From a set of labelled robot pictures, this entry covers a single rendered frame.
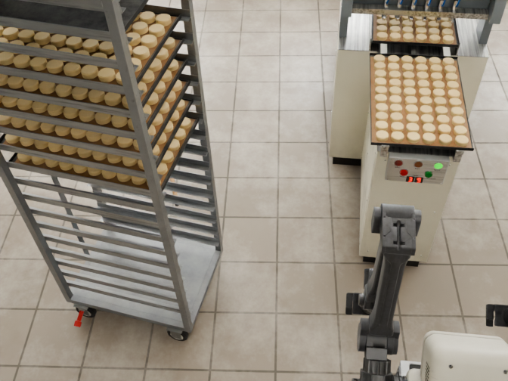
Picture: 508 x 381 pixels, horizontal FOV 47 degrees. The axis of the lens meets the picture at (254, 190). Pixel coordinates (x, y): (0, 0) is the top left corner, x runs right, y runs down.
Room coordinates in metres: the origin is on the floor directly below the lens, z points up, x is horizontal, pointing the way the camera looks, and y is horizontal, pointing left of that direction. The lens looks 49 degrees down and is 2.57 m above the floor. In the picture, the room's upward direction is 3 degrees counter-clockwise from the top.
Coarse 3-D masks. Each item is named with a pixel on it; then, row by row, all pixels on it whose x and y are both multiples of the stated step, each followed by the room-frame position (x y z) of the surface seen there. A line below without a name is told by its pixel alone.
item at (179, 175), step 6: (174, 174) 1.78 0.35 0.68; (180, 174) 1.77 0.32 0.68; (186, 174) 1.76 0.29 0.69; (192, 174) 1.75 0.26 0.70; (198, 174) 1.74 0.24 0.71; (186, 180) 1.74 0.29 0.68; (192, 180) 1.74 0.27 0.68; (198, 180) 1.73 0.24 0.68; (204, 180) 1.73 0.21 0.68; (210, 180) 1.73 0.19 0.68
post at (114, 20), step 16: (112, 0) 1.30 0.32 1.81; (112, 16) 1.30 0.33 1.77; (112, 32) 1.31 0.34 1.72; (128, 48) 1.32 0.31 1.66; (128, 64) 1.30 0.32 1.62; (128, 80) 1.30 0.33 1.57; (128, 96) 1.31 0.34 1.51; (144, 128) 1.31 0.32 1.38; (144, 144) 1.30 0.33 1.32; (144, 160) 1.31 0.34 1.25; (160, 192) 1.32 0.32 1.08; (160, 208) 1.30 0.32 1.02; (160, 224) 1.30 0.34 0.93; (176, 256) 1.32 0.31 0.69; (176, 272) 1.30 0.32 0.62; (176, 288) 1.31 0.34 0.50
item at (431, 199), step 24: (384, 168) 1.69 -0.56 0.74; (456, 168) 1.64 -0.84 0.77; (384, 192) 1.69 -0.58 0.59; (408, 192) 1.67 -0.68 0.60; (432, 192) 1.65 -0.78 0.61; (360, 216) 1.92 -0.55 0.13; (432, 216) 1.65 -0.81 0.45; (360, 240) 1.74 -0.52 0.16; (432, 240) 1.64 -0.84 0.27; (408, 264) 1.68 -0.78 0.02
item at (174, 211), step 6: (96, 192) 1.92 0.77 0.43; (102, 192) 1.91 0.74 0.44; (120, 198) 1.88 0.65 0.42; (126, 198) 1.87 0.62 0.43; (132, 198) 1.86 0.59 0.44; (150, 204) 1.83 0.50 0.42; (174, 210) 1.79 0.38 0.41; (180, 210) 1.78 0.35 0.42; (186, 210) 1.77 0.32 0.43; (180, 216) 1.76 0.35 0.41; (186, 216) 1.75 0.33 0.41; (192, 216) 1.75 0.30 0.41; (198, 216) 1.75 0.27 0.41; (204, 216) 1.74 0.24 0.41; (210, 216) 1.73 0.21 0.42; (216, 216) 1.73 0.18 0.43; (210, 222) 1.71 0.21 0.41
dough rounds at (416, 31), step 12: (384, 24) 2.49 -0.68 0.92; (396, 24) 2.48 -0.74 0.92; (408, 24) 2.47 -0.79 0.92; (420, 24) 2.47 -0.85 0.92; (432, 24) 2.46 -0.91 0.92; (444, 24) 2.46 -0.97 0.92; (384, 36) 2.38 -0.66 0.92; (396, 36) 2.38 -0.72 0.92; (408, 36) 2.37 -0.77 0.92; (420, 36) 2.37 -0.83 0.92; (432, 36) 2.36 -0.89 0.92; (444, 36) 2.36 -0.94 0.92
